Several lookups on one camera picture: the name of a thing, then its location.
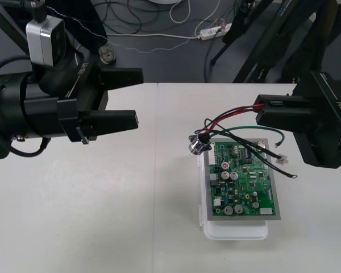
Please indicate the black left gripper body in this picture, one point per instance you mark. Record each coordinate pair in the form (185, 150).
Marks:
(85, 85)

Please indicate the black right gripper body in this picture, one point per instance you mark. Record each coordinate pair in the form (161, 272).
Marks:
(332, 119)

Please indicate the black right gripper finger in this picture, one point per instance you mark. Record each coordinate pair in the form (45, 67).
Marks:
(295, 101)
(295, 119)

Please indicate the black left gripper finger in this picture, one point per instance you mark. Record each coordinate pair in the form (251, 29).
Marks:
(113, 120)
(125, 78)

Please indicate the black office chair base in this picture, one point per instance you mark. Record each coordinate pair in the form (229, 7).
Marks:
(91, 22)

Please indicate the black tripod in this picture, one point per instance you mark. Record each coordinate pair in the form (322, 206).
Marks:
(245, 17)
(8, 24)

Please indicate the white power strip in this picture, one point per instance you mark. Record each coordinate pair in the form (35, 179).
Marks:
(213, 32)

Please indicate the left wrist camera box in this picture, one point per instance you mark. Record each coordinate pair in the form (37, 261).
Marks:
(38, 42)

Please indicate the green circuit board grey frame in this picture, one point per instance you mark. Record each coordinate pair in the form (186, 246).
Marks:
(244, 185)

